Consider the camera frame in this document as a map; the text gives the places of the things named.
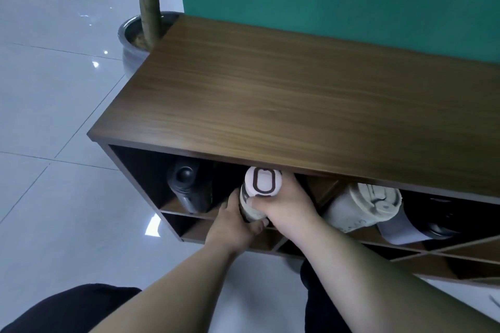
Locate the lavender bottle with black lid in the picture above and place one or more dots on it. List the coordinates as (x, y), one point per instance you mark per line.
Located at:
(425, 223)

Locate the person's left hand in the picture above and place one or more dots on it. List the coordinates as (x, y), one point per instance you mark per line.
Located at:
(228, 229)

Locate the grey ceramic plant pot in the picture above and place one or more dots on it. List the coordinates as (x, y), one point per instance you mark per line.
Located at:
(131, 51)

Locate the person's left leg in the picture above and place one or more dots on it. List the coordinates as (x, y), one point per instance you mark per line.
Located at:
(66, 311)

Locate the person's right forearm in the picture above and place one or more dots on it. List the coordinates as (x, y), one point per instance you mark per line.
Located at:
(375, 286)

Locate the brown wooden shelf cabinet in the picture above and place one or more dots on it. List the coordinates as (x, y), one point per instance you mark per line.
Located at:
(297, 102)

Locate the person's leg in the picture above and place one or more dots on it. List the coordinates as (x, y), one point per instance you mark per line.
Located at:
(66, 311)
(320, 305)

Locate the person's left thumb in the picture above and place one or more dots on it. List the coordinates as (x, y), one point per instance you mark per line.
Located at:
(234, 201)

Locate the person's left forearm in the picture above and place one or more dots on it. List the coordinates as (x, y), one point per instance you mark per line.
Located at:
(172, 293)

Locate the person's right hand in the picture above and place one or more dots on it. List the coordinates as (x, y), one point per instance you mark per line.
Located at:
(291, 208)

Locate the green plant with brown trunk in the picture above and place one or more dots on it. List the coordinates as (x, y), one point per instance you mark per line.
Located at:
(149, 1)

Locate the person's right leg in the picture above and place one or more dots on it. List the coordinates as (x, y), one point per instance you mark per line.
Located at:
(320, 305)

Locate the person's right thumb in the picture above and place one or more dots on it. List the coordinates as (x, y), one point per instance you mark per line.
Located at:
(259, 201)

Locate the cream cup with lid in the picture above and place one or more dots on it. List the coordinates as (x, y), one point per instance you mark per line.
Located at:
(359, 208)

